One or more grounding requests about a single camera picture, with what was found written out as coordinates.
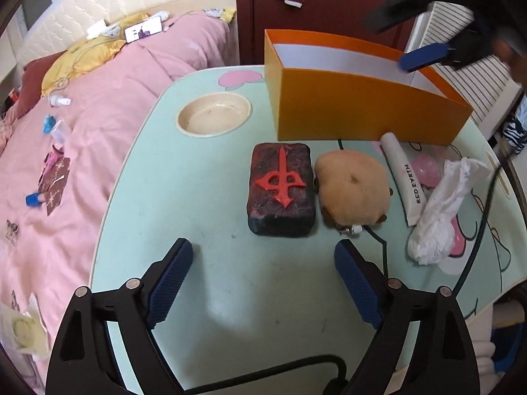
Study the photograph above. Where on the green cartoon print desktop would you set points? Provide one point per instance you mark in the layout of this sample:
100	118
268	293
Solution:
206	197

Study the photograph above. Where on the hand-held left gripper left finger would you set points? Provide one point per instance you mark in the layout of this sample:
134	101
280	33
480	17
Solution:
169	284

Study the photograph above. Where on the orange cardboard box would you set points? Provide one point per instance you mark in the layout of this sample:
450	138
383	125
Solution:
350	107

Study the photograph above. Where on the dark red wardrobe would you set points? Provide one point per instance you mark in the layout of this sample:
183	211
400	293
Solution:
329	0

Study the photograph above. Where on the brown patterned card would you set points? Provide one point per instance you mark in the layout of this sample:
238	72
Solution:
55	185

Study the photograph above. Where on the smartphone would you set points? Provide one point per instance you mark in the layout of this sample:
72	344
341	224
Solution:
144	28

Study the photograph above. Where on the red pillow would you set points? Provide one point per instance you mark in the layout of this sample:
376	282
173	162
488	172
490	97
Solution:
33	86

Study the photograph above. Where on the brown plush toy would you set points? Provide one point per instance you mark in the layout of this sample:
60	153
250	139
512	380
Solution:
354	189

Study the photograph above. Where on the zebra print bag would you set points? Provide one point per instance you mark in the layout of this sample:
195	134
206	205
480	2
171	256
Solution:
514	131

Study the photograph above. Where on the blue capped bottle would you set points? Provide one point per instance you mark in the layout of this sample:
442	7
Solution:
33	199

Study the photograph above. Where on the pink blanket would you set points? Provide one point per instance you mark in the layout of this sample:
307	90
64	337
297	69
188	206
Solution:
123	111

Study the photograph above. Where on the white tissue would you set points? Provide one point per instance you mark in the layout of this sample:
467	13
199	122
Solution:
436	214

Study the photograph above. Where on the small clear bottle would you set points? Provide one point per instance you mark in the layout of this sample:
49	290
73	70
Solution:
59	131

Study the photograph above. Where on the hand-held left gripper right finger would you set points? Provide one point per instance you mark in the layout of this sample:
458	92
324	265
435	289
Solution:
358	284

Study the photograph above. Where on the small blue item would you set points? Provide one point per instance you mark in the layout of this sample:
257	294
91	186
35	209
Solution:
49	123

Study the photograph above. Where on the small white bottle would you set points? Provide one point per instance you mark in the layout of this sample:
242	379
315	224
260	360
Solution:
59	100

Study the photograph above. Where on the white louvred door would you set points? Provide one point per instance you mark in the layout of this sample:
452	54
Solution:
490	90

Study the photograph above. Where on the white charger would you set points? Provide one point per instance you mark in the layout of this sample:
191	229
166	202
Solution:
96	28

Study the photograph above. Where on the yellow cloth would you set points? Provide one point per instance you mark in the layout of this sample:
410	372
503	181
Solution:
82	61

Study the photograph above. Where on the white cosmetic tube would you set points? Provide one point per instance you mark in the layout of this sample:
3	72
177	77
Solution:
401	173

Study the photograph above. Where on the black block with red symbol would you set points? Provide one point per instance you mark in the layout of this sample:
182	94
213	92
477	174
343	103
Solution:
280	197

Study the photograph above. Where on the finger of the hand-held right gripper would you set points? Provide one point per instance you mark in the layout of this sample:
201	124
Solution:
424	55
387	12

